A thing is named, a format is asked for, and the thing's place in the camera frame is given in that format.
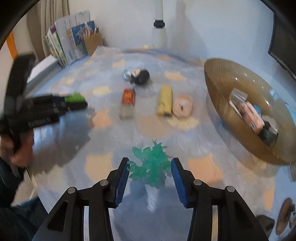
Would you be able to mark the white floor lamp pole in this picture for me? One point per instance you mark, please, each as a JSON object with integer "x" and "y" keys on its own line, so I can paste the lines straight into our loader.
{"x": 159, "y": 32}

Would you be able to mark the blue rectangular box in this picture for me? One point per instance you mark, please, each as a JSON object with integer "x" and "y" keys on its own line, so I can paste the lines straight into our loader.
{"x": 258, "y": 109}

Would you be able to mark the patterned grey orange rug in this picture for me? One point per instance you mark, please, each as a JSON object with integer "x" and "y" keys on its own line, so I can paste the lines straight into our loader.
{"x": 84, "y": 146}

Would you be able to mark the yellow foam block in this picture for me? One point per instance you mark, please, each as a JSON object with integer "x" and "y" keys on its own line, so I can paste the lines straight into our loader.
{"x": 165, "y": 101}

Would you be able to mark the teal dragon toy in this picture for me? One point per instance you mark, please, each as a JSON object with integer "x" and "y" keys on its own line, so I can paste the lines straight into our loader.
{"x": 154, "y": 165}

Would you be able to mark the red fries toy pack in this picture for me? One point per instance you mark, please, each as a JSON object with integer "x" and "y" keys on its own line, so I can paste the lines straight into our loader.
{"x": 127, "y": 104}

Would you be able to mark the black wall television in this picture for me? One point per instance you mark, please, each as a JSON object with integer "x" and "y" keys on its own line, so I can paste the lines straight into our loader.
{"x": 282, "y": 46}

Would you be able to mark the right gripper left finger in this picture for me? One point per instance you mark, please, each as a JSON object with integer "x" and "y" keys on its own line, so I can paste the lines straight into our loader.
{"x": 66, "y": 219}

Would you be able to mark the green toy figure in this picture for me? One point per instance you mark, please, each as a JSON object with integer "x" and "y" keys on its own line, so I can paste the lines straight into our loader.
{"x": 74, "y": 98}

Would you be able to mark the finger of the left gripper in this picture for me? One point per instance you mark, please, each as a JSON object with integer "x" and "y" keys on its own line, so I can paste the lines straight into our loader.
{"x": 62, "y": 108}
{"x": 47, "y": 101}

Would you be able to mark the black haired mouse figurine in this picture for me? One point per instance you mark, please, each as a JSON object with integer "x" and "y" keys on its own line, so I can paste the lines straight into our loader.
{"x": 137, "y": 76}

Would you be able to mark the brown cardboard box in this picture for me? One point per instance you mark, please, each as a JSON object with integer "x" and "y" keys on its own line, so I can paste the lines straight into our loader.
{"x": 92, "y": 42}

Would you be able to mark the amber ribbed glass bowl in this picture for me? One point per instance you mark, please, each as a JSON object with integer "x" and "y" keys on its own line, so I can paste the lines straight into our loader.
{"x": 221, "y": 77}

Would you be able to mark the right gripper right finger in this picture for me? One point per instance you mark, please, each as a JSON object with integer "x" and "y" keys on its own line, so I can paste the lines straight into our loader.
{"x": 236, "y": 221}

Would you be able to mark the stack of books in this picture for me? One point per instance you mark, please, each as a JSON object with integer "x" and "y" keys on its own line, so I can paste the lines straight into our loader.
{"x": 65, "y": 37}

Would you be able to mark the pink round plush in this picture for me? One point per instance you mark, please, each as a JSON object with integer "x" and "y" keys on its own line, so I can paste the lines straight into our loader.
{"x": 182, "y": 106}

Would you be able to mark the red dress doll figurine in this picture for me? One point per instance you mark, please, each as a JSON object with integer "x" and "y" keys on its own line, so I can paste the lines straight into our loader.
{"x": 263, "y": 126}

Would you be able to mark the person's left hand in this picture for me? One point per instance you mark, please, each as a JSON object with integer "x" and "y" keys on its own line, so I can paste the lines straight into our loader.
{"x": 24, "y": 155}

